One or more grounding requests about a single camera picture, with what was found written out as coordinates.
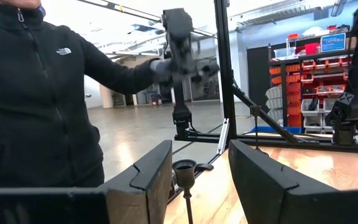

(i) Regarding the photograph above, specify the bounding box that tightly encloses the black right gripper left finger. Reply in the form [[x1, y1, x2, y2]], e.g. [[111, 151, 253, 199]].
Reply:
[[99, 139, 174, 224]]

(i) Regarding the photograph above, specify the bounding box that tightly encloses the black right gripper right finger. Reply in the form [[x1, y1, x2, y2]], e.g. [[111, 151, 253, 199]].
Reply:
[[227, 139, 337, 224]]

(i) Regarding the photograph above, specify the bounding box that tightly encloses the black knob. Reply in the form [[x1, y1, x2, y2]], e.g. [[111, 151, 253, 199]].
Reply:
[[172, 159, 198, 224], [249, 105, 270, 157]]

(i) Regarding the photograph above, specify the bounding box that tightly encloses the black table edge clamp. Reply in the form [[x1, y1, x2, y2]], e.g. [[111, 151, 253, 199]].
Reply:
[[194, 162, 215, 172]]

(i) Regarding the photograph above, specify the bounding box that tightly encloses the blue floor mat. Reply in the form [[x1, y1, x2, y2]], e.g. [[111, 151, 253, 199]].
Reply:
[[249, 125, 303, 135]]

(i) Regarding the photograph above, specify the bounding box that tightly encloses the silver aluminium bar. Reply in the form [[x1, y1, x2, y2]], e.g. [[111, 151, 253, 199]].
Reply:
[[217, 118, 231, 156]]

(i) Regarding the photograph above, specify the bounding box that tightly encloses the white pillar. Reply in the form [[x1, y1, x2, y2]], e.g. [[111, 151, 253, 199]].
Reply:
[[99, 83, 115, 110]]

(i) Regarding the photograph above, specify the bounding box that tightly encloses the black partition panel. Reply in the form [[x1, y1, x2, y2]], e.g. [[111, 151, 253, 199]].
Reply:
[[246, 45, 272, 110]]

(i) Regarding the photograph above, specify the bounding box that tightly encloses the rack with orange bins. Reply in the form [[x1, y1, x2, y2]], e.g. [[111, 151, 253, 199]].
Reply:
[[267, 29, 358, 135]]

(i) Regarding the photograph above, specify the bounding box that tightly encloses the person's hand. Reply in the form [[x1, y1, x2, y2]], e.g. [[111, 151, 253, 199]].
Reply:
[[149, 57, 176, 85]]

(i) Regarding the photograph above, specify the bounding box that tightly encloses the clear plastic container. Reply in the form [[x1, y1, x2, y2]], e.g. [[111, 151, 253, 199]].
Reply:
[[273, 37, 298, 60]]

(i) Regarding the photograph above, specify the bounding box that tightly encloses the person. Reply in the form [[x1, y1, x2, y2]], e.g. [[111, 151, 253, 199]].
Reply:
[[0, 0, 167, 189]]

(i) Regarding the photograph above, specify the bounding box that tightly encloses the red plastic bin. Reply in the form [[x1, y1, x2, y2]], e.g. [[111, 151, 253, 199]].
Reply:
[[304, 42, 321, 56]]

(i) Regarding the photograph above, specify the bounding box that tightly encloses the blue sign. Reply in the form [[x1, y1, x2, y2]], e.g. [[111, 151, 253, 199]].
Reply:
[[320, 32, 347, 54]]

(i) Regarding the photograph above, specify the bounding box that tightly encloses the black aluminium rig frame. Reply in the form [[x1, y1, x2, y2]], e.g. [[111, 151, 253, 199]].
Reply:
[[166, 0, 358, 205]]

